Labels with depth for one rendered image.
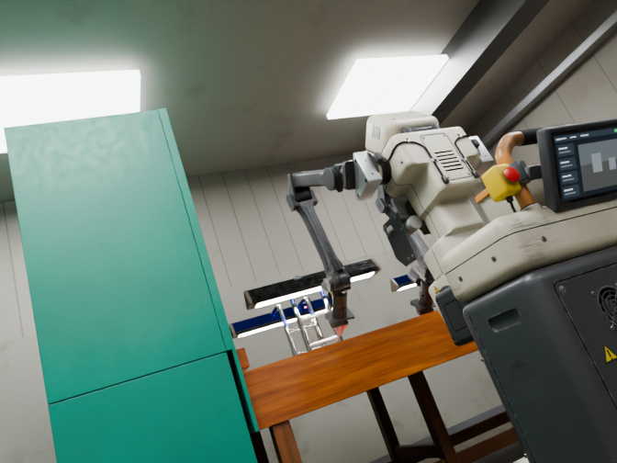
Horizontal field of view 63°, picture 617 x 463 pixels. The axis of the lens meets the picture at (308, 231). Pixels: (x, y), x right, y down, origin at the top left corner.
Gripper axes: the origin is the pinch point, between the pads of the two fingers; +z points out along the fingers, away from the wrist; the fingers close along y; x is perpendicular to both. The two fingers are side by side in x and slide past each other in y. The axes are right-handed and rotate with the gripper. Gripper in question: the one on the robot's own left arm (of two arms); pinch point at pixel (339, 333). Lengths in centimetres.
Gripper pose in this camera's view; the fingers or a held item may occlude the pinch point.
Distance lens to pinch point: 201.7
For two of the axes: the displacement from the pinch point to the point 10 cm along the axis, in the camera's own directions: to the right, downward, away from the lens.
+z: 0.2, 8.9, 4.5
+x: 4.0, 4.1, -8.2
